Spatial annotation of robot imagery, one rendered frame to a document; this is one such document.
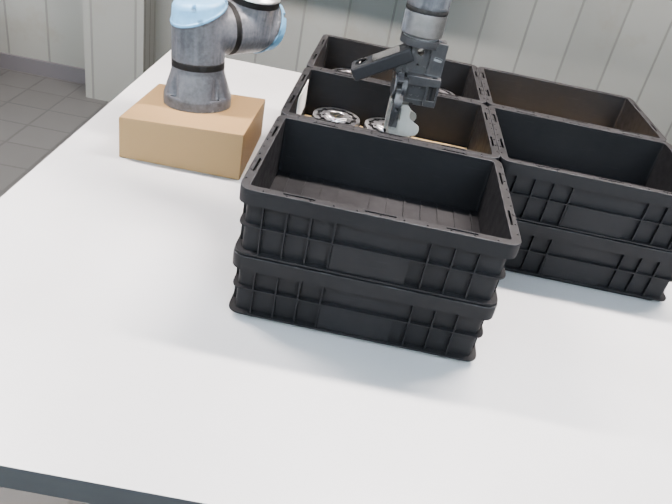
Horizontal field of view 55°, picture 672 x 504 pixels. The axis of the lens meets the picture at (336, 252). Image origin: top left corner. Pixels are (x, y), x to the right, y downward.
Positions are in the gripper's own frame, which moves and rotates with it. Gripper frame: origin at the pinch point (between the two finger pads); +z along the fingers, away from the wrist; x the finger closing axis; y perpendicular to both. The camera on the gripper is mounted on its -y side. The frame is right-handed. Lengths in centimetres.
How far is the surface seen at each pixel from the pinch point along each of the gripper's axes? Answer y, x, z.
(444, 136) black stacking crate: 14.6, 16.3, 3.8
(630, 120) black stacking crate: 62, 35, -2
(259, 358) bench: -16, -47, 18
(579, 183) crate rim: 33.9, -13.8, -3.5
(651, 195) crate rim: 46.6, -14.8, -4.0
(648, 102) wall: 152, 209, 39
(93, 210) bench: -52, -15, 18
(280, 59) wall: -38, 218, 55
